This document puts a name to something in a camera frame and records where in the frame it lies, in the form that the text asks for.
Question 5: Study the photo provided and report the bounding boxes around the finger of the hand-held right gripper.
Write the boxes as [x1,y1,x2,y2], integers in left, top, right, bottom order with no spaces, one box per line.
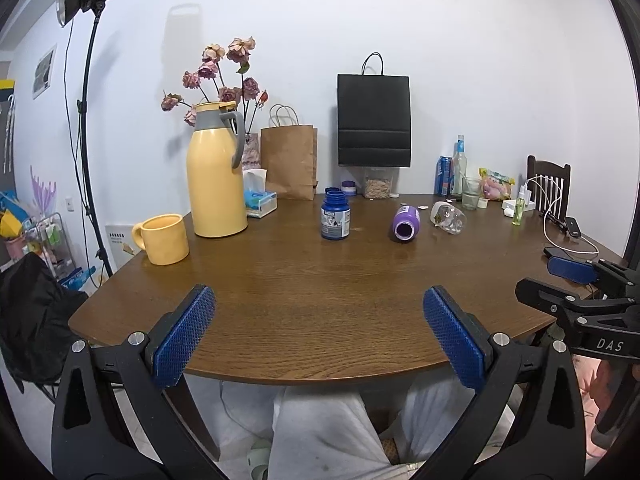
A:
[546,256,632,287]
[515,278,637,322]

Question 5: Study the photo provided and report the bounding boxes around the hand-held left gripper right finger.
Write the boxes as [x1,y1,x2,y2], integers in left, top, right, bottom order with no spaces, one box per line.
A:
[422,285,589,480]

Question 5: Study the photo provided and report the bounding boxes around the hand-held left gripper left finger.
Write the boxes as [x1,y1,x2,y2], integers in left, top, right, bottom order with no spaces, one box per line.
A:
[51,284,226,480]

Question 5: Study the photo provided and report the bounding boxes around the purple bottle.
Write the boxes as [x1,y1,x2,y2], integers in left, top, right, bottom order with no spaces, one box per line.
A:
[390,204,421,242]

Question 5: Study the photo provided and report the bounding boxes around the person's right hand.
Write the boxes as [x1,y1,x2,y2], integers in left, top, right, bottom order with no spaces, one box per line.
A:
[571,353,640,461]

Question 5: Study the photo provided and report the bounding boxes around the green spray bottle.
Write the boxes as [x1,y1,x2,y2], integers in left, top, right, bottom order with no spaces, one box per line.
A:
[511,185,529,226]

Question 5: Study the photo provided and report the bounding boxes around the dark wooden chair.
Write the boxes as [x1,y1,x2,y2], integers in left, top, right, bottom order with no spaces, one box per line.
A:
[526,155,572,221]

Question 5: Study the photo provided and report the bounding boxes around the yellow mug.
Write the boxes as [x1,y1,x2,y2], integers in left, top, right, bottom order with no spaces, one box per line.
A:
[131,213,190,266]

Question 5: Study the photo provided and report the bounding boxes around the white cardboard box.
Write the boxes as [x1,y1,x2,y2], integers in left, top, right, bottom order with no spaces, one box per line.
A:
[104,223,142,277]

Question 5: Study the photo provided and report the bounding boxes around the colourful snack packet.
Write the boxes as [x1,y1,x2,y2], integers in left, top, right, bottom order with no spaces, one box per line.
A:
[479,168,516,202]

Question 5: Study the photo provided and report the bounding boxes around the clear plastic bottle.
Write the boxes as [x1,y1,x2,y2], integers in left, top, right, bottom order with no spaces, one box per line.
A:
[430,201,467,235]

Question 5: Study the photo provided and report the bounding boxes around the clear drinking glass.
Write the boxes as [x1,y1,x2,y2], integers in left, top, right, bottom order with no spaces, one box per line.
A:
[461,175,483,211]

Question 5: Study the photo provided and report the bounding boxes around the black jacket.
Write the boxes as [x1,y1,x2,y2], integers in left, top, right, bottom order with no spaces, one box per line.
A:
[0,252,90,393]

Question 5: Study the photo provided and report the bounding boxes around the yellow thermos jug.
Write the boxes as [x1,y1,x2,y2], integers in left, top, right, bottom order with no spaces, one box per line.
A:
[186,101,249,239]

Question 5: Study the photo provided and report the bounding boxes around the blue tissue box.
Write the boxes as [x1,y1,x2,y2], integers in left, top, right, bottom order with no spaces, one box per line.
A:
[243,168,278,219]

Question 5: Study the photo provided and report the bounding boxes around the tall glass bottle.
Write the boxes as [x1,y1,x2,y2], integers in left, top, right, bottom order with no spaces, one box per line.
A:
[451,134,468,198]

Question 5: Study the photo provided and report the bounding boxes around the person's white pants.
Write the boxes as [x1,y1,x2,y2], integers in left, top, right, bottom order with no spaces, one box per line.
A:
[190,374,517,480]

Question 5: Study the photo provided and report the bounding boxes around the blue drink can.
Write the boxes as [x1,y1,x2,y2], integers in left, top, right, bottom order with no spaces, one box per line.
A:
[436,155,454,196]

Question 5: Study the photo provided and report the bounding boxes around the clear cereal container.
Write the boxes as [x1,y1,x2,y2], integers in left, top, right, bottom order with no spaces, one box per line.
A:
[363,166,400,199]

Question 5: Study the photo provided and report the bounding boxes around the blue plastic jar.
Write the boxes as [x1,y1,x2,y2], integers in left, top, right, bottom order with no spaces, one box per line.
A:
[320,187,351,241]

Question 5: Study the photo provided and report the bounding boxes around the pink patterned vase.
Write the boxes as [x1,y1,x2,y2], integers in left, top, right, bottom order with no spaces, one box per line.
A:
[242,132,261,171]

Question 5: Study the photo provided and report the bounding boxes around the brown paper bag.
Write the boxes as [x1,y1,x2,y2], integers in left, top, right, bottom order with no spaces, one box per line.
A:
[260,104,318,201]

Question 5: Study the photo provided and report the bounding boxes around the purple plastic hangers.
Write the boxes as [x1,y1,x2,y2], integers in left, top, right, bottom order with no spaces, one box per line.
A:
[29,165,59,218]

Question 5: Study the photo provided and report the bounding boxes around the black light stand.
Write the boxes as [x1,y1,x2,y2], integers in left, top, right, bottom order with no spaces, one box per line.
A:
[75,0,115,278]

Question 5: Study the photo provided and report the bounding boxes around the black paper bag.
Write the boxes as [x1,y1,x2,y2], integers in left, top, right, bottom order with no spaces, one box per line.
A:
[336,52,413,168]

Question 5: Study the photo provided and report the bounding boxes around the dried rose bouquet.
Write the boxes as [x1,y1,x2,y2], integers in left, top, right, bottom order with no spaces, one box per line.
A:
[160,36,270,133]

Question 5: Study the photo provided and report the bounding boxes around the white cable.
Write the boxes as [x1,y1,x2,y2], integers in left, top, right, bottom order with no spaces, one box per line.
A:
[525,174,599,255]

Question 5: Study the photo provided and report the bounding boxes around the wire storage cart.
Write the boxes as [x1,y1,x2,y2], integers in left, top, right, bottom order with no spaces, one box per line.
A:
[22,212,96,291]

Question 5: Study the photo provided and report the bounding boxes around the wall poster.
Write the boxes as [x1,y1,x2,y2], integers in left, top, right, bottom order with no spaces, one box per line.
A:
[32,44,58,100]

